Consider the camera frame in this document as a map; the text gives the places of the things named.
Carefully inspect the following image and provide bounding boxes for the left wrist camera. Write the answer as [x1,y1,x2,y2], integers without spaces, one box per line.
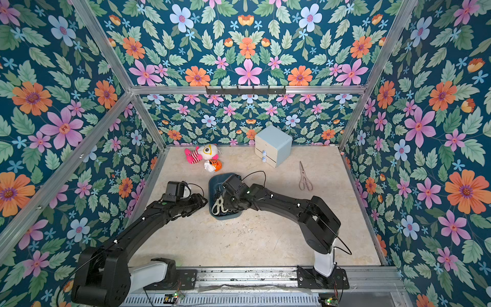
[161,181,189,203]

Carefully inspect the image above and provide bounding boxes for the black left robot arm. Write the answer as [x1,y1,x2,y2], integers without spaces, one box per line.
[71,182,208,306]

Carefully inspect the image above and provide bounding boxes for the orange white plush toy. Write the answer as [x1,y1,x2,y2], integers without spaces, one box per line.
[203,159,222,173]

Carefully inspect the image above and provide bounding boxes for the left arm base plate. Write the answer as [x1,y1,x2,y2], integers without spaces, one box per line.
[144,269,198,291]

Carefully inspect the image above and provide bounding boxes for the pink white plush fish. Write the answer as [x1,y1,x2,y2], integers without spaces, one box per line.
[184,144,219,165]

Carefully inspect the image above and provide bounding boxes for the black hook rail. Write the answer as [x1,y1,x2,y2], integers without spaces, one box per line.
[205,86,286,95]

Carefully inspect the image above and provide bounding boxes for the teal plastic storage box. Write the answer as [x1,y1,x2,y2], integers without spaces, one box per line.
[208,173,241,220]

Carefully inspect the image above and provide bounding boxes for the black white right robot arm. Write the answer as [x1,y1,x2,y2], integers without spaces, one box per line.
[222,175,341,278]

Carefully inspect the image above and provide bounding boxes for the grey handled scissors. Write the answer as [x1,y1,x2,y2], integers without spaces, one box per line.
[212,195,228,216]

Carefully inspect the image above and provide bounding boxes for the beige handled kitchen scissors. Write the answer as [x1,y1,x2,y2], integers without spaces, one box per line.
[299,161,313,191]

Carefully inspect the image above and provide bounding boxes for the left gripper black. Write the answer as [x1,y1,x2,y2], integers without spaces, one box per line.
[175,191,210,216]

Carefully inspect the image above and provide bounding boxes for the white ventilation grille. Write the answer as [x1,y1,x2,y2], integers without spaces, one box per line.
[121,292,322,306]

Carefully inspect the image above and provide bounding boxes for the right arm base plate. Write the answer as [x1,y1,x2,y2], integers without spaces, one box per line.
[296,266,350,290]

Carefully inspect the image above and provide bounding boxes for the light blue drawer cabinet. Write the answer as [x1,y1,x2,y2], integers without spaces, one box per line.
[254,125,293,168]

